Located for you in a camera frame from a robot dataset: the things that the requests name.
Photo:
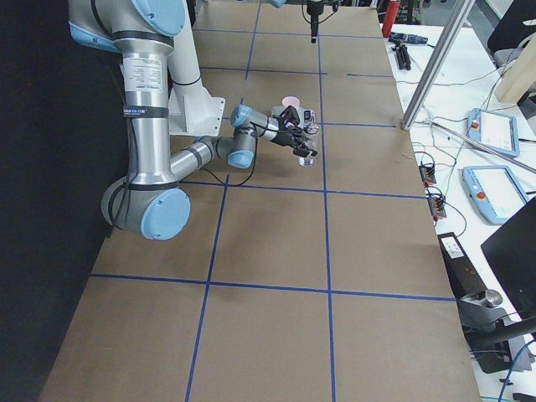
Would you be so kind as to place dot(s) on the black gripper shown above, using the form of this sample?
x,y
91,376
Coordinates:
x,y
286,137
313,17

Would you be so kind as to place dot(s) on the clear glass sauce bottle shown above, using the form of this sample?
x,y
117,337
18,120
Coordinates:
x,y
309,161

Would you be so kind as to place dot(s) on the pink plastic cup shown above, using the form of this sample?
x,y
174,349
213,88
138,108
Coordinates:
x,y
291,101

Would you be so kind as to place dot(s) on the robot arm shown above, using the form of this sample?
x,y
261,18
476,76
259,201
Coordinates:
x,y
155,41

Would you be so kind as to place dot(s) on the red cylinder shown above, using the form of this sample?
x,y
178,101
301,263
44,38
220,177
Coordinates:
x,y
390,16

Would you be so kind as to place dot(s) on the black folded tripod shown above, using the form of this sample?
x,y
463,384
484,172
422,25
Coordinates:
x,y
402,56

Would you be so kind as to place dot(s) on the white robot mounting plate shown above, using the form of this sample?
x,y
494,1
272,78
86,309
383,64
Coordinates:
x,y
195,114

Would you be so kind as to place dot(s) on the black office chair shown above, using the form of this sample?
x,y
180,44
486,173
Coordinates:
x,y
513,32

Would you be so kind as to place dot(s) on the far blue teach pendant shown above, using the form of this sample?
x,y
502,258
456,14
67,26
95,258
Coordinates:
x,y
495,130

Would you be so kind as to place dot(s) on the blue teach pendant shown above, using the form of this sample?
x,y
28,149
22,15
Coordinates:
x,y
495,130
495,192

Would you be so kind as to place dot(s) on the near blue teach pendant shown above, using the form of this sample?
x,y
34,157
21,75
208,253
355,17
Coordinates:
x,y
495,192

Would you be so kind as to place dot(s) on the black box with white label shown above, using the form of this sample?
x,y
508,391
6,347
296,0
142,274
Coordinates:
x,y
462,274

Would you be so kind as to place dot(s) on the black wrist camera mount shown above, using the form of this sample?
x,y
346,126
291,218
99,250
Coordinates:
x,y
289,117

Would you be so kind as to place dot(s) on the aluminium frame post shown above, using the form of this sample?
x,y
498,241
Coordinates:
x,y
437,59

